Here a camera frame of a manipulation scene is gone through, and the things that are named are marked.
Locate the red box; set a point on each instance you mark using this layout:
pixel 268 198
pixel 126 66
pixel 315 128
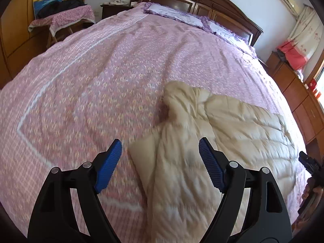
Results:
pixel 313 86

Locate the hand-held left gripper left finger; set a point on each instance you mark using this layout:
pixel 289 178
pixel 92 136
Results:
pixel 108 167

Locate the dark wooden headboard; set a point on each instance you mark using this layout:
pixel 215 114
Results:
pixel 202 2

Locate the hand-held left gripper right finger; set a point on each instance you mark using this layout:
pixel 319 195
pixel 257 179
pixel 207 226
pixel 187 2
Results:
pixel 211 162

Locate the white floral curtain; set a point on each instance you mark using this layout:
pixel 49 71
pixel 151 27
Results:
pixel 305 30

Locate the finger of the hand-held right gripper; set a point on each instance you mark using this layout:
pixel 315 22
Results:
pixel 307 160

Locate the cream quilted jacket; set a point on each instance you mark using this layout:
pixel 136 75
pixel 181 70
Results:
pixel 240 136

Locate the black clothes pile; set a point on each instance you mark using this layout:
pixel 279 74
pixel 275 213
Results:
pixel 63 5

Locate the pink patterned table cloth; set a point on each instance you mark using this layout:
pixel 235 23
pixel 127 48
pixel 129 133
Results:
pixel 68 15

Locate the small folding table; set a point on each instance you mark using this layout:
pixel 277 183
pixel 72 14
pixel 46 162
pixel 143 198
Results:
pixel 60 33

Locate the pink floral bedspread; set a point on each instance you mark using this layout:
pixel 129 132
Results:
pixel 88 81

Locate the wooden dresser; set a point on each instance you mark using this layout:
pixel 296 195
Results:
pixel 293 88

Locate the wooden wardrobe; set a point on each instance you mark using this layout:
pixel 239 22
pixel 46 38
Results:
pixel 15 17

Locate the dark wooden nightstand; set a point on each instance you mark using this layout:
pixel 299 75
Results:
pixel 114 10

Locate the person's right hand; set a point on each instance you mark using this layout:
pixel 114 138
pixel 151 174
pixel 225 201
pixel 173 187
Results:
pixel 308 189

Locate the white clutter on nightstand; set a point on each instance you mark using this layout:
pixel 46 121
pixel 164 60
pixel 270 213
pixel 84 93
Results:
pixel 117 2

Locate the purple frilled pillow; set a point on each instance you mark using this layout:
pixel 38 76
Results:
pixel 174 14
pixel 225 31

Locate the pink and red cloth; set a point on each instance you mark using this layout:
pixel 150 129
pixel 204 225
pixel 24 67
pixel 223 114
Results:
pixel 293 53

